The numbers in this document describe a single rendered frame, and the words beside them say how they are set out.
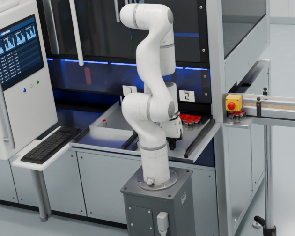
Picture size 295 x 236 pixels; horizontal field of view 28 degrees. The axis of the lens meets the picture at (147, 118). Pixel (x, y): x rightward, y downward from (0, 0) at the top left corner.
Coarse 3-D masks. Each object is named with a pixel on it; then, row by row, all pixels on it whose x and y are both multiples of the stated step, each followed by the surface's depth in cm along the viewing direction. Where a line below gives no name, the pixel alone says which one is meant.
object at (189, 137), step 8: (208, 120) 307; (184, 128) 308; (200, 128) 306; (184, 136) 300; (192, 136) 299; (168, 144) 294; (176, 144) 293; (184, 144) 292; (168, 152) 286; (176, 152) 284; (184, 152) 282
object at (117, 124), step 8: (104, 112) 328; (112, 112) 335; (120, 112) 334; (96, 120) 321; (112, 120) 326; (120, 120) 325; (96, 128) 313; (104, 128) 311; (112, 128) 309; (120, 128) 316; (128, 128) 315
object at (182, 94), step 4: (180, 92) 312; (188, 92) 310; (192, 92) 309; (180, 96) 313; (184, 96) 312; (192, 96) 310; (180, 100) 314; (184, 100) 313; (188, 100) 312; (192, 100) 311
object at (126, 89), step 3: (123, 87) 326; (126, 87) 326; (129, 87) 325; (132, 87) 324; (135, 87) 323; (123, 90) 327; (126, 90) 327; (129, 90) 326; (132, 90) 325; (135, 90) 324; (126, 93) 327; (129, 93) 327
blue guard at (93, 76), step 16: (48, 64) 342; (64, 64) 337; (96, 64) 328; (112, 64) 323; (128, 64) 319; (64, 80) 342; (80, 80) 337; (96, 80) 332; (112, 80) 328; (128, 80) 323; (176, 80) 310; (192, 80) 306; (208, 80) 302; (208, 96) 306
